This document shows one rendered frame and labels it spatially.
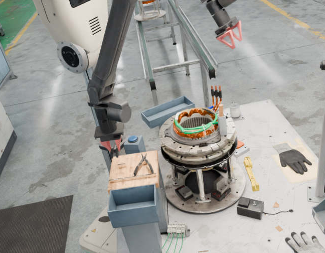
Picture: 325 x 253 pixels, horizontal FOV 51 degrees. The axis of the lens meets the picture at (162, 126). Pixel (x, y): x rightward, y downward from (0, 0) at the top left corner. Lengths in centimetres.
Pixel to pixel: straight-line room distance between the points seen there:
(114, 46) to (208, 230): 83
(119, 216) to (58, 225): 161
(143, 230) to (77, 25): 82
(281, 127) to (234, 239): 79
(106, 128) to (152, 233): 42
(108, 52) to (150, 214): 56
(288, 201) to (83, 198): 183
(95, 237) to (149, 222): 105
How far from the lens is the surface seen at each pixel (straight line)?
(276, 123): 202
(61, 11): 140
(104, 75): 108
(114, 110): 111
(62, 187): 314
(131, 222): 125
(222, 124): 136
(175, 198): 156
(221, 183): 153
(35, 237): 282
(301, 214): 152
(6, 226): 304
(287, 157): 175
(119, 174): 134
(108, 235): 224
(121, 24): 100
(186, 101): 176
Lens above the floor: 191
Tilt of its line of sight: 33 degrees down
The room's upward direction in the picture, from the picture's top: 11 degrees counter-clockwise
